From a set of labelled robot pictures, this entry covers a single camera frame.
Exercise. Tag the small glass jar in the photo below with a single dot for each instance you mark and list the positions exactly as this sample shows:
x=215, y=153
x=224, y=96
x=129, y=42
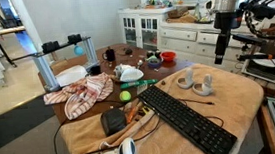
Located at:
x=118, y=72

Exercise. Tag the black mug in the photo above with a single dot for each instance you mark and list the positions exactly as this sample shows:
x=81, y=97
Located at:
x=110, y=55

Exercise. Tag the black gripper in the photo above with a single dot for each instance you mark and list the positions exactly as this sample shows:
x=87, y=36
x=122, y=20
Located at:
x=226, y=19

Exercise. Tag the black camera on frame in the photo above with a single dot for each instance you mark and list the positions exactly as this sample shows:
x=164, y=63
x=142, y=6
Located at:
x=51, y=46
x=74, y=38

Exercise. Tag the white black box device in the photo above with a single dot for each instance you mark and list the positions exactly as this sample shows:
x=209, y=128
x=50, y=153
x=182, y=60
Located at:
x=264, y=72

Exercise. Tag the black metal desk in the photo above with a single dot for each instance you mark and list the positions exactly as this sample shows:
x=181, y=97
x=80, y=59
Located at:
x=6, y=31

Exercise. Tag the red bowl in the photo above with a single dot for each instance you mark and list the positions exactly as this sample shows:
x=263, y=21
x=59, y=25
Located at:
x=168, y=56

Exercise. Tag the white glass-door cabinet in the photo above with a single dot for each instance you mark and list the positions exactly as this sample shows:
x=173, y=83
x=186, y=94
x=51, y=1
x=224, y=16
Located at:
x=140, y=30

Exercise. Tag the small metal clip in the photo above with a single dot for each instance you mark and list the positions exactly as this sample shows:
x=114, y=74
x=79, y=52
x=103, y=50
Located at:
x=156, y=69

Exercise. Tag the aluminium frame stand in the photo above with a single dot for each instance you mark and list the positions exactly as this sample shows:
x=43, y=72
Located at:
x=46, y=71

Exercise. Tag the black computer keyboard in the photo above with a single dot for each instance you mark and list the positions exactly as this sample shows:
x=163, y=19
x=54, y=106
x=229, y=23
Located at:
x=188, y=122

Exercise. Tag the white crumpled napkin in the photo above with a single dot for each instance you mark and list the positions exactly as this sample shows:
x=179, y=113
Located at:
x=126, y=67

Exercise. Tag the white scalloped bowl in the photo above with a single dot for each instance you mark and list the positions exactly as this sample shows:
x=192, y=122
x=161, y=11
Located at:
x=131, y=75

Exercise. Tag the black stereo camera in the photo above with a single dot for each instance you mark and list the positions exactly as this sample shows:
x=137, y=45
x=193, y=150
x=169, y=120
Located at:
x=244, y=39

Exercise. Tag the tan towel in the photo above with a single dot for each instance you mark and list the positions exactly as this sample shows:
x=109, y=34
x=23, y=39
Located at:
x=240, y=104

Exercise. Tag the green marker pack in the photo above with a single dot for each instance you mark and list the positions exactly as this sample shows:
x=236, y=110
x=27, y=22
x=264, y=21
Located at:
x=138, y=83

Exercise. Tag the brown wooden board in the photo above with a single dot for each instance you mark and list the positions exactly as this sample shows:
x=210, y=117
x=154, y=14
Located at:
x=269, y=132

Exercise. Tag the dark floor mat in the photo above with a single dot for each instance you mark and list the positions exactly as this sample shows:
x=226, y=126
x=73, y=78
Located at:
x=11, y=126

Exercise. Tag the blue hanging ball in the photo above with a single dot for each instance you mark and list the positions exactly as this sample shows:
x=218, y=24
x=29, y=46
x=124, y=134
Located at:
x=78, y=50

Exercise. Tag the small black cup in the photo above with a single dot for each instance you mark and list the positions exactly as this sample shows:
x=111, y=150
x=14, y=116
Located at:
x=95, y=70

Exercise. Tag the metal spoon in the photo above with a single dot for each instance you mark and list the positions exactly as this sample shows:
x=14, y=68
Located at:
x=139, y=63

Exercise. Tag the red white striped cloth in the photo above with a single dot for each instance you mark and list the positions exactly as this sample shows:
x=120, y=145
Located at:
x=88, y=91

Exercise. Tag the white plastic brush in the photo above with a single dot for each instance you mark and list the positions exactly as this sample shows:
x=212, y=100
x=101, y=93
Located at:
x=142, y=88

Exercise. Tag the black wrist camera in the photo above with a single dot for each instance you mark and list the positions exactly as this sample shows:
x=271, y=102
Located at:
x=264, y=10

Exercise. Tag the brown wicker basket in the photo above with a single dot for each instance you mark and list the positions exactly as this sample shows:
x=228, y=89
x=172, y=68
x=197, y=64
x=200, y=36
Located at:
x=177, y=13

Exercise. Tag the black pouch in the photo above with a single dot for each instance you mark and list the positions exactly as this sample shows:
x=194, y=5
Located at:
x=113, y=121

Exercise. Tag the brown wooden table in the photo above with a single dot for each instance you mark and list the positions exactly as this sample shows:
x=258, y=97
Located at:
x=132, y=60

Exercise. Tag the yellow-green tennis ball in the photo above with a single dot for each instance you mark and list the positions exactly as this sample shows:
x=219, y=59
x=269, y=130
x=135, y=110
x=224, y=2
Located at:
x=125, y=96

